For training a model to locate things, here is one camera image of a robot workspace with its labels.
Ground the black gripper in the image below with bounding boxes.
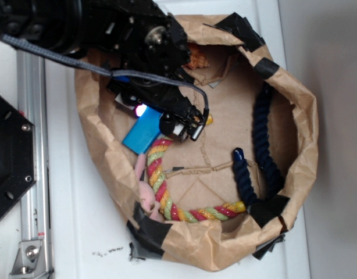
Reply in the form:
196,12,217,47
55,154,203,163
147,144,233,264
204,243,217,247
106,1,205,143

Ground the blue wooden block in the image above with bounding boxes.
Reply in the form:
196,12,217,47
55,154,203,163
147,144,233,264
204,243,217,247
122,107,162,155

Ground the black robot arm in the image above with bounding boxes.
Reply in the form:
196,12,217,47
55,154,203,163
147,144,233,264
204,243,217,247
0,1,209,142

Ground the orange conch seashell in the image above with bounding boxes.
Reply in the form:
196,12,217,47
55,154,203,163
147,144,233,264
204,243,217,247
185,43,210,70

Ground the pink plush bunny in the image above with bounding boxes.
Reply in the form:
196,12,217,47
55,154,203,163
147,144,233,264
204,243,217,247
134,153,164,223

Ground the brown paper bag bin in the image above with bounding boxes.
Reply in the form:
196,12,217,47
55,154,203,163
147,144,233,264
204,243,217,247
75,15,319,271

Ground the navy blue rope toy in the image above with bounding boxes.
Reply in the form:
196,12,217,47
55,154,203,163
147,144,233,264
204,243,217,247
233,83,284,206

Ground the multicolour twisted rope toy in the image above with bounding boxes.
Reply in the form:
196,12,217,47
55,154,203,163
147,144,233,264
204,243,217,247
146,113,247,223

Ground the aluminium extrusion rail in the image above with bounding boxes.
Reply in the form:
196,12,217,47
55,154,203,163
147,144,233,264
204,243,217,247
17,51,54,278

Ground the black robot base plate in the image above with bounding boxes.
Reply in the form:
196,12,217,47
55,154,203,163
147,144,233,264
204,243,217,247
0,96,35,221

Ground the grey braided cable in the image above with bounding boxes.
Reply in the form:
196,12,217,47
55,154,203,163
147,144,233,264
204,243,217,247
0,28,210,126

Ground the metal corner bracket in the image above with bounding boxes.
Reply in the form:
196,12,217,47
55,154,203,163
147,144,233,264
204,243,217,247
9,239,47,278

